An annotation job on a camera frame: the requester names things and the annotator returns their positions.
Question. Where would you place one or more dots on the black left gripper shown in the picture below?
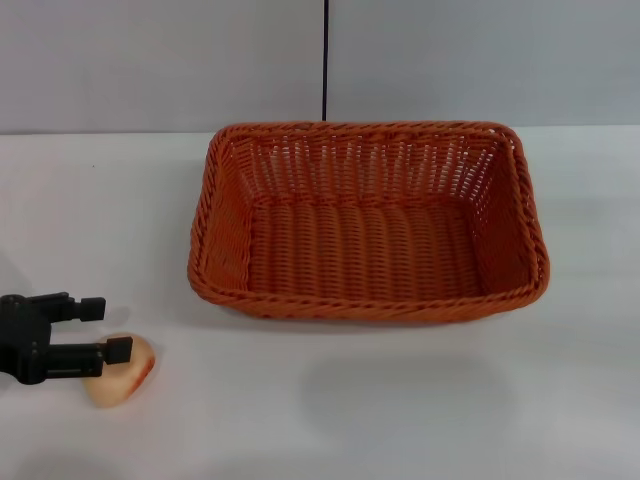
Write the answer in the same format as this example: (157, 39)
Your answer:
(17, 340)

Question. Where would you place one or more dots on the black vertical wall strip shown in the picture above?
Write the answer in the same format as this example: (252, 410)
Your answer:
(325, 60)

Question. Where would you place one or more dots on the orange woven plastic basket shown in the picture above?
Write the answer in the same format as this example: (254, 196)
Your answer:
(370, 250)

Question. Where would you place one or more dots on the pale peach fruit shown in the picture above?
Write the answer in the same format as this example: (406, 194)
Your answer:
(122, 382)

